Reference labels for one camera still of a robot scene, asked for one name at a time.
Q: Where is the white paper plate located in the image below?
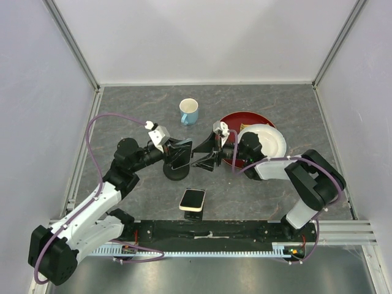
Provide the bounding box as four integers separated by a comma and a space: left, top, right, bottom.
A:
238, 124, 287, 157

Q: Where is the blue mug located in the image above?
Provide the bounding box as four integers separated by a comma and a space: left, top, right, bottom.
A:
179, 98, 199, 126

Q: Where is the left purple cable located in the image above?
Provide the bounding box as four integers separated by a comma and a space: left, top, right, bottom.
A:
32, 112, 166, 285

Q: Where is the black round-base phone holder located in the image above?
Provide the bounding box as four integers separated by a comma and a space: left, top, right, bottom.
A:
163, 164, 190, 181

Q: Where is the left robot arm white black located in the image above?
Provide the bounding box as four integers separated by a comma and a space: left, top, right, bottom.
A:
28, 138, 192, 285

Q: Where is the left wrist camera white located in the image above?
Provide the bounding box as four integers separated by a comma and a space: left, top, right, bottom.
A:
145, 121, 170, 153

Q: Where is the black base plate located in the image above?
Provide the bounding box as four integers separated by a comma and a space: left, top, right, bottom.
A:
119, 220, 316, 252

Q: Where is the red round tray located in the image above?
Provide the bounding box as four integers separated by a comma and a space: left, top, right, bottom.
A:
221, 111, 275, 169

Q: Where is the black folding phone stand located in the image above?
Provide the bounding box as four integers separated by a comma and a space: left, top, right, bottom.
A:
183, 191, 206, 221

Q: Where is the yellow item on tray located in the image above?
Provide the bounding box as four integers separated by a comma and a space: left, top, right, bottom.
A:
239, 124, 249, 130

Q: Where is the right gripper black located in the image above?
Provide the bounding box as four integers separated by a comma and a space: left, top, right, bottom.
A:
191, 131, 248, 173

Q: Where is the aluminium frame rail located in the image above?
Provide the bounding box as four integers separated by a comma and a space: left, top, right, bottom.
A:
318, 220, 377, 246

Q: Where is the dark phone with grey case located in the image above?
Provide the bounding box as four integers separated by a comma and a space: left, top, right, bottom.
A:
171, 138, 193, 170

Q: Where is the phone with beige case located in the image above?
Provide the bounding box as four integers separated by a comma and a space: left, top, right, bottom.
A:
178, 189, 206, 213

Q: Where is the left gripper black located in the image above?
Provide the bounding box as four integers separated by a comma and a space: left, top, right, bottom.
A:
131, 137, 190, 172

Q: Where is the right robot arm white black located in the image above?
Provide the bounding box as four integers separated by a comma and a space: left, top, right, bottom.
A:
192, 131, 347, 241

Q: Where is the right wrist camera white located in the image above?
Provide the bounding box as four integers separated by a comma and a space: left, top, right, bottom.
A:
213, 121, 230, 146

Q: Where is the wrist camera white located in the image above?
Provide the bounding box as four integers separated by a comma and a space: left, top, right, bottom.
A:
145, 121, 170, 153
213, 121, 230, 146

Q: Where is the grey slotted cable duct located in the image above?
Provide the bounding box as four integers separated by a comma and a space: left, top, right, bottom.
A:
90, 243, 304, 258

